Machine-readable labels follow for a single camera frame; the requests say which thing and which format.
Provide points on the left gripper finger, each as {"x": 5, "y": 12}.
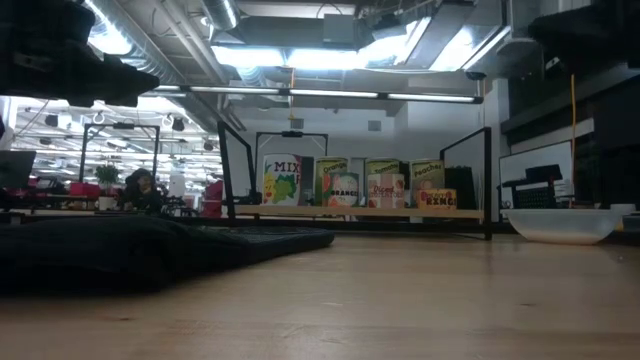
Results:
{"x": 127, "y": 80}

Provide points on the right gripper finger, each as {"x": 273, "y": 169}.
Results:
{"x": 570, "y": 35}

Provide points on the black oven mitt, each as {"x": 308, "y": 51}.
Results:
{"x": 150, "y": 250}

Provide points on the white mixed fruit can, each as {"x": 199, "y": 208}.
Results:
{"x": 281, "y": 179}

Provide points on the tall green peaches can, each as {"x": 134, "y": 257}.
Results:
{"x": 427, "y": 172}

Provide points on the short yellow pineapple rings can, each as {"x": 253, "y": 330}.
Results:
{"x": 436, "y": 199}

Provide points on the tall green orange can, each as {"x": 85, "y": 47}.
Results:
{"x": 332, "y": 165}

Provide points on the pink diced tomatoes can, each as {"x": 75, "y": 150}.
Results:
{"x": 386, "y": 191}

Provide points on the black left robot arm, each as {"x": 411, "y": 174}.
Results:
{"x": 45, "y": 22}

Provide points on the potted green plant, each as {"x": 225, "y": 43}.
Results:
{"x": 106, "y": 175}

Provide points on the person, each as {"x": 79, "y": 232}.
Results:
{"x": 142, "y": 192}

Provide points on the red storage box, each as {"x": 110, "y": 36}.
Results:
{"x": 85, "y": 189}

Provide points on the red chair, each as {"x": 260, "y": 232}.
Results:
{"x": 214, "y": 197}

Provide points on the long ceiling tube light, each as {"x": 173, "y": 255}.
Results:
{"x": 430, "y": 97}

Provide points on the black ribbed unit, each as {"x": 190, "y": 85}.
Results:
{"x": 460, "y": 187}

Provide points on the clear plastic bowl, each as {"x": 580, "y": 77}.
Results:
{"x": 565, "y": 227}

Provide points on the grey ceiling box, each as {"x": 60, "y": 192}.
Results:
{"x": 339, "y": 30}

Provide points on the black background rig frame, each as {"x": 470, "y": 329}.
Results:
{"x": 122, "y": 126}

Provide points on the silver ventilation duct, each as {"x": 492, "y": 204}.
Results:
{"x": 220, "y": 12}

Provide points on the white board black frame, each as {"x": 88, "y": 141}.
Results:
{"x": 535, "y": 155}

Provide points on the white wall vent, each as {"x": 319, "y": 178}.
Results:
{"x": 374, "y": 125}

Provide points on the wooden shelf black metal frame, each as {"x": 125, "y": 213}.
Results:
{"x": 300, "y": 211}

